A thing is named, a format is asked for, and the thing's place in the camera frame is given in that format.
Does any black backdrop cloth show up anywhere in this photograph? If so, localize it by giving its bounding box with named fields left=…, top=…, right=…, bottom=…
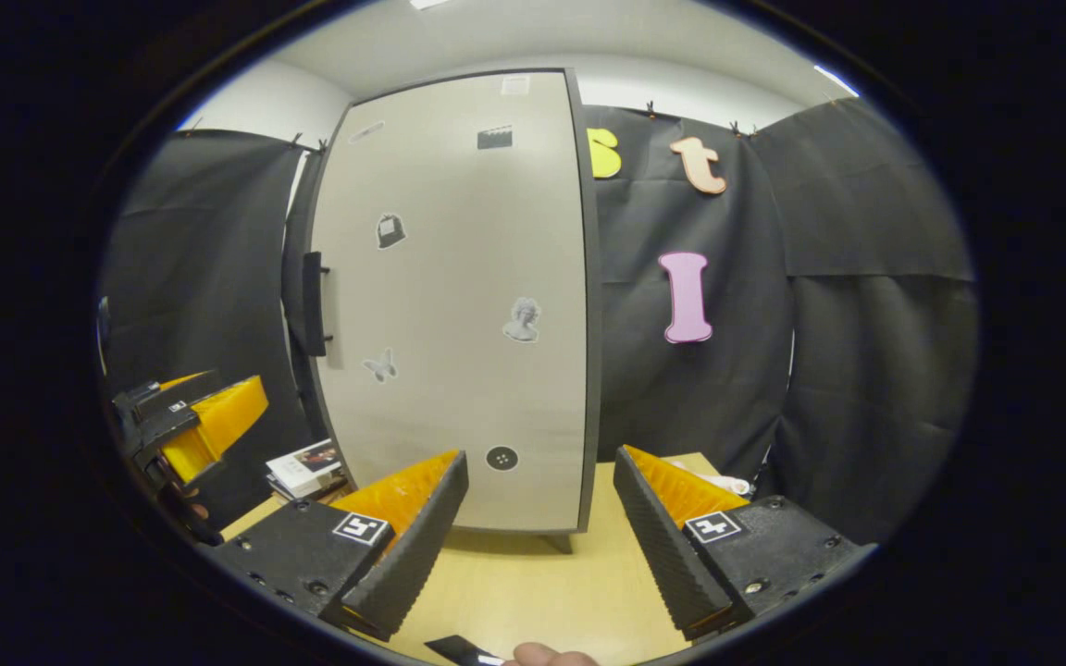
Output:
left=98, top=97, right=980, bottom=547

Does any white book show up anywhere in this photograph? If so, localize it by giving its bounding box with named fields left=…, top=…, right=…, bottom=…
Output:
left=266, top=439, right=342, bottom=491

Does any beige cabinet door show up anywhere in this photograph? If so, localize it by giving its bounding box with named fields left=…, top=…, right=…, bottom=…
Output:
left=311, top=69, right=589, bottom=533

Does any dark-edged book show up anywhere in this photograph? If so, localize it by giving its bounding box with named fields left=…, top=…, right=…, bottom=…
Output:
left=269, top=476, right=349, bottom=503

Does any black door handle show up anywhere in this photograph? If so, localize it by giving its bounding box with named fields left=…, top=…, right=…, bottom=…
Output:
left=301, top=251, right=334, bottom=358

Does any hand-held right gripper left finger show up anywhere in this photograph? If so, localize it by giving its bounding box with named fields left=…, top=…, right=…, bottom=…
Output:
left=212, top=450, right=471, bottom=643

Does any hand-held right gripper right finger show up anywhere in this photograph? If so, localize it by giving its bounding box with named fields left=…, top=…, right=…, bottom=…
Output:
left=612, top=445, right=878, bottom=643

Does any pink green plush toy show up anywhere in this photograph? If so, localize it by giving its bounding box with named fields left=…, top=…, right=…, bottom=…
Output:
left=701, top=470, right=758, bottom=499

